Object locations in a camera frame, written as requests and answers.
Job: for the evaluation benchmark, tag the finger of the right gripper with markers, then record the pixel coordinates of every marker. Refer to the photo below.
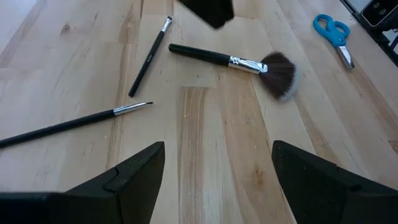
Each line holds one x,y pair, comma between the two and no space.
211,12

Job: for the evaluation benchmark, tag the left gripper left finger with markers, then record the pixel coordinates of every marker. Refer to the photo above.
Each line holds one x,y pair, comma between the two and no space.
130,193

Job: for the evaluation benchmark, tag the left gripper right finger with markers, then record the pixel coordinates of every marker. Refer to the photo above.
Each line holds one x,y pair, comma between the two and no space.
317,199

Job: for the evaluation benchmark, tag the fan makeup brush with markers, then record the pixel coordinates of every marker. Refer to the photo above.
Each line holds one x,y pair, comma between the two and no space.
202,54

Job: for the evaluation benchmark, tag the small black brush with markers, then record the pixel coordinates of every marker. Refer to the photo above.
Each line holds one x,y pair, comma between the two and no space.
149,57

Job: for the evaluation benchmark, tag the thin black liner brush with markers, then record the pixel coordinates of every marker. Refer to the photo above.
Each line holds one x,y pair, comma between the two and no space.
62,126

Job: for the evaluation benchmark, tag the blue scissors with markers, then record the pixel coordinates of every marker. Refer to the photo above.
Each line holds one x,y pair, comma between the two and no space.
337,40

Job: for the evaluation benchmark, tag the black table-level camera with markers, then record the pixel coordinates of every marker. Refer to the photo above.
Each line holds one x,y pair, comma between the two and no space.
377,12

